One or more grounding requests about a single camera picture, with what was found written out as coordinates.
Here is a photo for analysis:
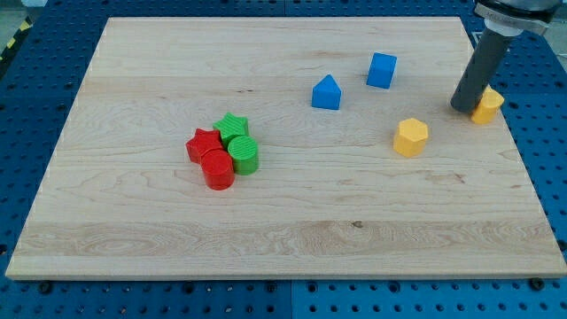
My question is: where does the yellow hexagon block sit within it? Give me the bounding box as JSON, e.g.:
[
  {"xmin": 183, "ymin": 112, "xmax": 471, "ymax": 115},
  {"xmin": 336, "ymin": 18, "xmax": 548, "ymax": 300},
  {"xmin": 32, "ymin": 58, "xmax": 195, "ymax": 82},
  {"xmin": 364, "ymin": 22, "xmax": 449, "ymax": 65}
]
[{"xmin": 392, "ymin": 118, "xmax": 429, "ymax": 158}]

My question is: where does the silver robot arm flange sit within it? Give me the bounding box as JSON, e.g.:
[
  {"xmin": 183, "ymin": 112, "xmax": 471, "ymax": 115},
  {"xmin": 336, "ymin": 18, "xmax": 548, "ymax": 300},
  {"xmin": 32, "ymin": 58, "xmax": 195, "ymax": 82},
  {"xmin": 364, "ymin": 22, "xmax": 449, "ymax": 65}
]
[{"xmin": 474, "ymin": 0, "xmax": 563, "ymax": 37}]

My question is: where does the green cylinder block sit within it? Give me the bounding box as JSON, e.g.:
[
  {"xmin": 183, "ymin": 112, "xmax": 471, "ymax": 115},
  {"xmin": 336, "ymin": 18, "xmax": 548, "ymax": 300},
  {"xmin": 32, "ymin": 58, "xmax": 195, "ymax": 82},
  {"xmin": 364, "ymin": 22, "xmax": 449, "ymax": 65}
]
[{"xmin": 228, "ymin": 136, "xmax": 259, "ymax": 175}]

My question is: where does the green star block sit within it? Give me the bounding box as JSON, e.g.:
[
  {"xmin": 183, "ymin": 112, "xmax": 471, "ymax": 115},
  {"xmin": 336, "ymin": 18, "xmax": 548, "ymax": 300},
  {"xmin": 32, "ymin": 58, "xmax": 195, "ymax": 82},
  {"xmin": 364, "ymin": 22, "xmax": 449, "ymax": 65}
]
[{"xmin": 213, "ymin": 113, "xmax": 249, "ymax": 149}]

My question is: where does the red cylinder block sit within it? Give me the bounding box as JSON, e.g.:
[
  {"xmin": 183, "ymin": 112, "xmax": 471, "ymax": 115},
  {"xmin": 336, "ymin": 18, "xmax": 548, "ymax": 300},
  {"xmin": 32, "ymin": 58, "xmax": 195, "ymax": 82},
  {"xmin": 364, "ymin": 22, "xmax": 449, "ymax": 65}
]
[{"xmin": 201, "ymin": 150, "xmax": 235, "ymax": 191}]

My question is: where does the blue house-shaped block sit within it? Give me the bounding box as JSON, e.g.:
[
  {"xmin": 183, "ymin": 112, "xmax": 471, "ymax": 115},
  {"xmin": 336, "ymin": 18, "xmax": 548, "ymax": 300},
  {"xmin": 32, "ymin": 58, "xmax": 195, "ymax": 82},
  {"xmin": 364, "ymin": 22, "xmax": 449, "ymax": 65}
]
[{"xmin": 311, "ymin": 74, "xmax": 342, "ymax": 110}]

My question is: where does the wooden board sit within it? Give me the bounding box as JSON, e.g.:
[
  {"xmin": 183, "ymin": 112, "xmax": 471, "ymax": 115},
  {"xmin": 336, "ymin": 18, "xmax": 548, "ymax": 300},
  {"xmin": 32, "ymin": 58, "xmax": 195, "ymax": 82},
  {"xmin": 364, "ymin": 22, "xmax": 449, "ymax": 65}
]
[{"xmin": 6, "ymin": 17, "xmax": 566, "ymax": 280}]

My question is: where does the red star block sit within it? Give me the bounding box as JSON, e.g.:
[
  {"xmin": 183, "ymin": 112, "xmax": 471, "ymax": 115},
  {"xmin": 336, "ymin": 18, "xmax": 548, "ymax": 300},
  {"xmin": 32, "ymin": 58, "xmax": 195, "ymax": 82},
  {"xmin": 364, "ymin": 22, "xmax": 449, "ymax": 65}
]
[{"xmin": 185, "ymin": 128, "xmax": 223, "ymax": 164}]

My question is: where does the blue cube block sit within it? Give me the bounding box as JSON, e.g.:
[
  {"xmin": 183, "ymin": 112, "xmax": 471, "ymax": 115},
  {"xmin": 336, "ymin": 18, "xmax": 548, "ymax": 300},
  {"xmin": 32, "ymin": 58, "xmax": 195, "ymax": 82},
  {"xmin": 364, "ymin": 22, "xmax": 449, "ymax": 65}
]
[{"xmin": 366, "ymin": 52, "xmax": 397, "ymax": 89}]

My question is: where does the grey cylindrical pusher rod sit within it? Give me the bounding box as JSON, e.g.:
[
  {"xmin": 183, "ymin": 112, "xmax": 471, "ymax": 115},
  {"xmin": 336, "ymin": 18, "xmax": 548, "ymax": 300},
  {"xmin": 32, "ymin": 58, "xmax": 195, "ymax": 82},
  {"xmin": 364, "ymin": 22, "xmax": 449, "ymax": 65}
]
[{"xmin": 450, "ymin": 27, "xmax": 515, "ymax": 113}]

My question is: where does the yellow block at rod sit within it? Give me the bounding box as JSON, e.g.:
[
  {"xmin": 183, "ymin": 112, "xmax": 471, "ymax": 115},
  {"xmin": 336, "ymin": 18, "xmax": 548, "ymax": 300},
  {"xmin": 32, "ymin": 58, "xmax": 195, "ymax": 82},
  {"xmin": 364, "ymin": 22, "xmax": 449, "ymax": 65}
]
[{"xmin": 470, "ymin": 86, "xmax": 505, "ymax": 124}]

